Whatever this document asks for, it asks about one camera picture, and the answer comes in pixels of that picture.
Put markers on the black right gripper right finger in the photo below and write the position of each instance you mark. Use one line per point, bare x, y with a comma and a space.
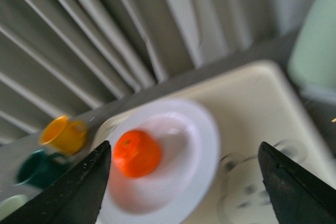
296, 195

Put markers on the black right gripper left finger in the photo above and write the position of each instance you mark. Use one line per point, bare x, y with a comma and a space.
76, 197

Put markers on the orange mandarin fruit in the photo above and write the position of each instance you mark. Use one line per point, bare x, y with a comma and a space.
136, 154

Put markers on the white ribbed deep plate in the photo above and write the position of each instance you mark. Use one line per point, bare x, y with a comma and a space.
190, 141

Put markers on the dark green mug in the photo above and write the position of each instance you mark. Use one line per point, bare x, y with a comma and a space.
41, 169

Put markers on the yellow mug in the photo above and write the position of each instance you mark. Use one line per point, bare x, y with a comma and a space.
65, 136

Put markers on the light green bowl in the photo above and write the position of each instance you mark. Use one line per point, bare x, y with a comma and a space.
11, 204

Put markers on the cream bear serving tray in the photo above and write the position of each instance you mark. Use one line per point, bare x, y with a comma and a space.
250, 105

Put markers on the light green cup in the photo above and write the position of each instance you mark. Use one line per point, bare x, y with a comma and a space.
312, 62

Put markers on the white curtain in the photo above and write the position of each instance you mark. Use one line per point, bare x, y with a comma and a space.
71, 56

